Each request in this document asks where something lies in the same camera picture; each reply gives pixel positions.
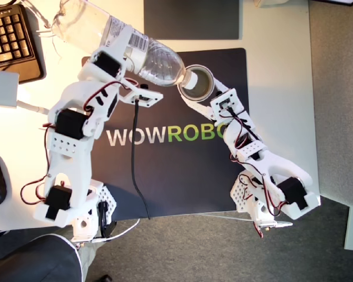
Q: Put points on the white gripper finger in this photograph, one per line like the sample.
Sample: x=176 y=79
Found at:
x=130 y=64
x=120 y=41
x=197 y=108
x=221 y=85

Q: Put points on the clear plastic water bottle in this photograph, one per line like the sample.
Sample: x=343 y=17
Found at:
x=159 y=61

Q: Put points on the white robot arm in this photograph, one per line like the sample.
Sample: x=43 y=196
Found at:
x=270 y=164
x=67 y=152

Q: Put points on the black WOWROBO desk mat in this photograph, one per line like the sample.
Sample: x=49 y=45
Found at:
x=179 y=176

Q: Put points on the plain dark grey mat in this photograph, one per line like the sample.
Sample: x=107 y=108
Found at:
x=194 y=17

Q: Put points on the black computer keyboard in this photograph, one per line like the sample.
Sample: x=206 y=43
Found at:
x=9 y=35

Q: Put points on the white adapter box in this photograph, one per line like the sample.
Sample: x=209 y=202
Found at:
x=3 y=88

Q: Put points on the black table clamp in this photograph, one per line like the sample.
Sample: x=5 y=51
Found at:
x=107 y=223

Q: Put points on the black shoe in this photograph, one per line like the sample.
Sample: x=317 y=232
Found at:
x=103 y=278

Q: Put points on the dark grey trouser leg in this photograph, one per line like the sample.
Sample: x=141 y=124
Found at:
x=32 y=261

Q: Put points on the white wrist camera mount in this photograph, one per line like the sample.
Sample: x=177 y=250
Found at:
x=150 y=98
x=225 y=100

